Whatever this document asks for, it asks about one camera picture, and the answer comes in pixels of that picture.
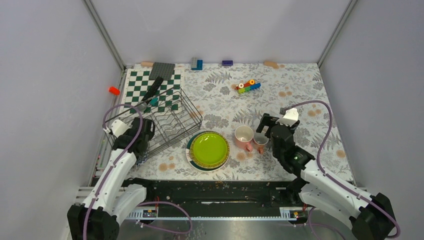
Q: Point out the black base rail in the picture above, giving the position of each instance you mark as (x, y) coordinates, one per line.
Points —
(221, 198)

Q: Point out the wooden block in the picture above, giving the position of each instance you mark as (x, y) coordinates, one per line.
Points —
(271, 64)
(147, 64)

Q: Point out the purple toy brick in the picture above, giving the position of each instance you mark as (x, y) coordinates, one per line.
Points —
(227, 63)

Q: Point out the green white checkered board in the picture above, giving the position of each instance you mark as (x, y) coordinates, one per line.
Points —
(137, 84)

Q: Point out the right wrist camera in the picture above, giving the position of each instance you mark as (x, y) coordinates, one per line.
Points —
(290, 117)

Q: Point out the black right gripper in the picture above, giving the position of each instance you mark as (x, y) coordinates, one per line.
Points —
(268, 120)

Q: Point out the pink dotted mug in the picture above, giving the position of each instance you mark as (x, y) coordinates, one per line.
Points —
(260, 141)

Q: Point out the white plate teal rim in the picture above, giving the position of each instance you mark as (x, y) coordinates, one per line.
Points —
(188, 157)

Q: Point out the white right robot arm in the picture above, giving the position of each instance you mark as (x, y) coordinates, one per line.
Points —
(368, 216)

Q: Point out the wooden block left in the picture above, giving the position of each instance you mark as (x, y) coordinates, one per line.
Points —
(147, 64)

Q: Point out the wooden block right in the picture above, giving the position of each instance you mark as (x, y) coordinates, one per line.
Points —
(271, 64)

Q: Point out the grey and blue brick stack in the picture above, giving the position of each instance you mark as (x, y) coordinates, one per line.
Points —
(196, 64)

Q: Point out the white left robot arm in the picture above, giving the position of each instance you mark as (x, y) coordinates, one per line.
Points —
(101, 213)

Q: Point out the colourful toy brick car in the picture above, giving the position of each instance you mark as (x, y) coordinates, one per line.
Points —
(251, 84)

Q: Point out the lime green plastic plate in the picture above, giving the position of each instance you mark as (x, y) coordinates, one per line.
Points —
(209, 149)

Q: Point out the grey round chess piece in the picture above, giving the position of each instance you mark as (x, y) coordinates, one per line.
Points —
(142, 106)

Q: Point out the grey studded baseplate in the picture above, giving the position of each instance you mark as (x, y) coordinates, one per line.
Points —
(162, 70)

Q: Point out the teal small block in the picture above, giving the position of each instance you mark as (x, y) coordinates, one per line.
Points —
(154, 101)

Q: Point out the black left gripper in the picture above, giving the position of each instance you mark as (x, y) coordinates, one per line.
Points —
(150, 136)

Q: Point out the red small block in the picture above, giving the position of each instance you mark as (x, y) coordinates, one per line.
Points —
(115, 91)

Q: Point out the green woven rim plate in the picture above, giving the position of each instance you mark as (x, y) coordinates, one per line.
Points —
(192, 155)

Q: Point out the black wire dish rack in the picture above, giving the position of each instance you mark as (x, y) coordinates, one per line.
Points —
(170, 127)

